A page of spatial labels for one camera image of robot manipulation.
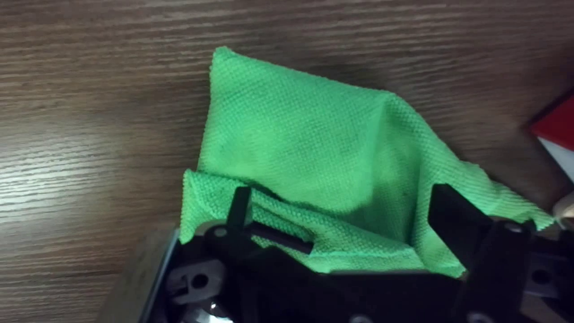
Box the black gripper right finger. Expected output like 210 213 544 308
429 182 499 279

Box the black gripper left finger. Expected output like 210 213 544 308
225 186 253 234

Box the white wooden box red lid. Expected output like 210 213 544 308
526 89 574 186

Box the green cloth towel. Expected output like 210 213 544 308
178 46 556 281

